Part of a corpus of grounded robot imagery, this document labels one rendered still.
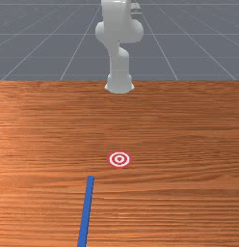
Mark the long blue stick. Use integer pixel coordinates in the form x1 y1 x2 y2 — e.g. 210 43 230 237
76 175 95 247

